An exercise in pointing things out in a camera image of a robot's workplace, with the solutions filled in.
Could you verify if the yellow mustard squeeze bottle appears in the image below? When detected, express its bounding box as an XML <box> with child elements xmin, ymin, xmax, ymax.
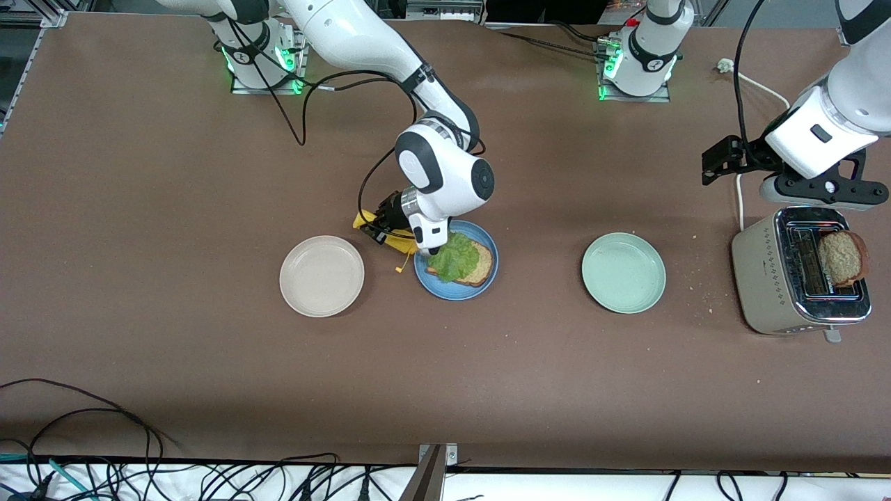
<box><xmin>353</xmin><ymin>211</ymin><xmax>419</xmax><ymax>273</ymax></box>

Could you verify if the green lettuce leaf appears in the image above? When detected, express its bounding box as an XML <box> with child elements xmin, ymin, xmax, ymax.
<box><xmin>435</xmin><ymin>232</ymin><xmax>482</xmax><ymax>284</ymax></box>

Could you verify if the brown bread slice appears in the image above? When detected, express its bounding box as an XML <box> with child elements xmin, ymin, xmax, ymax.
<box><xmin>817</xmin><ymin>230</ymin><xmax>870</xmax><ymax>287</ymax></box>
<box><xmin>426</xmin><ymin>240</ymin><xmax>494</xmax><ymax>287</ymax></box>

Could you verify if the beige round plate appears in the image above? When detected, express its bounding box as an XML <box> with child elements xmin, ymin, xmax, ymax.
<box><xmin>279</xmin><ymin>235</ymin><xmax>365</xmax><ymax>318</ymax></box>

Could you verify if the blue round plate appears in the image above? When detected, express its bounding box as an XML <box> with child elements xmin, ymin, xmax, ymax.
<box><xmin>413</xmin><ymin>220</ymin><xmax>499</xmax><ymax>301</ymax></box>

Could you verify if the green round plate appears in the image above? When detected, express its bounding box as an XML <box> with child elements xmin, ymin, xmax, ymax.
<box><xmin>581</xmin><ymin>232</ymin><xmax>667</xmax><ymax>315</ymax></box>

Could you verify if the beige chrome toaster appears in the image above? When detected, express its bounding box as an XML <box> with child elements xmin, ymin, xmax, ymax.
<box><xmin>731</xmin><ymin>205</ymin><xmax>873</xmax><ymax>344</ymax></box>

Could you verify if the grey power strip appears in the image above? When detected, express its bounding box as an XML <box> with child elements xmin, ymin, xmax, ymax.
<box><xmin>406</xmin><ymin>0</ymin><xmax>482</xmax><ymax>20</ymax></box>

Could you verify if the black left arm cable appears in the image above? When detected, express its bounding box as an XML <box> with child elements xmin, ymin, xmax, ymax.
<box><xmin>734</xmin><ymin>0</ymin><xmax>766</xmax><ymax>143</ymax></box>

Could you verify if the white toaster power cable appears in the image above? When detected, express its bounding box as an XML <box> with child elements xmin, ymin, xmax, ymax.
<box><xmin>717</xmin><ymin>59</ymin><xmax>791</xmax><ymax>232</ymax></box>

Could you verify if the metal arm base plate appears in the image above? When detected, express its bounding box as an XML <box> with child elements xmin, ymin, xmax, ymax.
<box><xmin>595</xmin><ymin>35</ymin><xmax>672</xmax><ymax>104</ymax></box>
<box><xmin>230</xmin><ymin>28</ymin><xmax>311</xmax><ymax>96</ymax></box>

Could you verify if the black cable on tabletop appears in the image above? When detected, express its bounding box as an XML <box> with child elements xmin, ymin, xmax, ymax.
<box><xmin>498</xmin><ymin>19</ymin><xmax>606</xmax><ymax>58</ymax></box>

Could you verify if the grey metal table bracket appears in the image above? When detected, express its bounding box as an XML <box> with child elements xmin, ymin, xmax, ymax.
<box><xmin>398</xmin><ymin>443</ymin><xmax>459</xmax><ymax>501</ymax></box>

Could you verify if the aluminium frame bar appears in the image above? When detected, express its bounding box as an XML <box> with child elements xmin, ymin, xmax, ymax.
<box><xmin>0</xmin><ymin>0</ymin><xmax>91</xmax><ymax>134</ymax></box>

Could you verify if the black looped floor cable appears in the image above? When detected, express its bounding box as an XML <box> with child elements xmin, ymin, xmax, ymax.
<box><xmin>0</xmin><ymin>378</ymin><xmax>165</xmax><ymax>501</ymax></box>

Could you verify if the teal cable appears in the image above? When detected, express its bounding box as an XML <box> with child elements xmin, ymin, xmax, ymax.
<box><xmin>0</xmin><ymin>452</ymin><xmax>95</xmax><ymax>501</ymax></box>

